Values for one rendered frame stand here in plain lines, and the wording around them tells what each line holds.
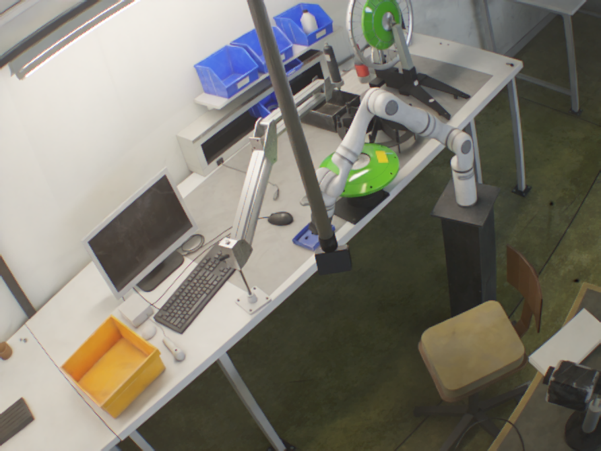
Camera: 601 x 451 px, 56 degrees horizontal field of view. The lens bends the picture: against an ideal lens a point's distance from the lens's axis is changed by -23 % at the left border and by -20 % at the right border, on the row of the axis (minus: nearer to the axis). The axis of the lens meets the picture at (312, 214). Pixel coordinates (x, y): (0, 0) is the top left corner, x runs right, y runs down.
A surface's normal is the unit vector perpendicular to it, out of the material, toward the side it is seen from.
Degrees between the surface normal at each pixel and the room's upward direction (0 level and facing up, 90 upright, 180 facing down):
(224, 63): 90
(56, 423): 0
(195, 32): 90
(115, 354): 0
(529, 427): 0
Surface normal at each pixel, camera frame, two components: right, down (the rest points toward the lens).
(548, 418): -0.23, -0.75
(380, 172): 0.03, -0.58
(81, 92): 0.71, 0.31
